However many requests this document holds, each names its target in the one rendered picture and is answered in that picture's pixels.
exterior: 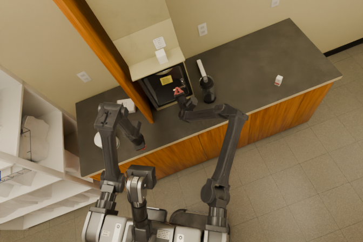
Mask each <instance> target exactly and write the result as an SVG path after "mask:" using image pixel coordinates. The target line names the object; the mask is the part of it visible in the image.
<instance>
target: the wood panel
mask: <svg viewBox="0 0 363 242"><path fill-rule="evenodd" d="M53 1H54V2H55V4H56V5H57V6H58V7H59V9H60V10H61V12H62V13H63V14H64V15H65V17H66V18H67V19H68V20H69V22H70V23H71V24H72V25H73V27H74V28H75V29H76V30H77V31H78V33H79V34H80V35H81V37H82V38H83V39H84V40H85V41H86V43H87V44H88V46H89V47H90V48H91V49H92V51H93V52H94V53H95V54H96V56H97V57H98V58H99V59H100V61H101V62H102V63H103V64H104V65H105V67H106V68H107V69H108V71H109V72H110V73H111V74H112V75H113V77H114V78H115V80H116V81H117V82H118V83H119V85H120V86H121V87H122V88H123V90H124V91H125V92H126V93H127V95H128V96H129V97H130V98H131V100H132V101H133V102H134V103H135V105H136V106H137V107H138V108H139V109H140V111H141V112H142V114H143V115H144V116H145V117H146V119H147V120H148V121H149V122H150V124H152V123H154V120H153V116H152V113H151V109H150V106H149V102H148V99H147V96H146V93H145V92H144V90H143V89H142V87H141V86H140V84H139V83H138V81H137V80H136V81H134V82H133V81H132V78H131V74H130V70H129V66H128V65H127V63H126V62H125V60H124V59H123V57H122V56H121V54H120V53H119V51H118V50H117V48H116V47H115V45H114V43H113V42H112V40H111V39H110V37H109V36H108V34H107V33H106V31H105V30H104V28H103V27H102V25H101V24H100V22H99V20H98V19H97V17H96V16H95V14H94V13H93V11H92V10H91V8H90V7H89V5H88V4H87V2H86V0H53Z"/></svg>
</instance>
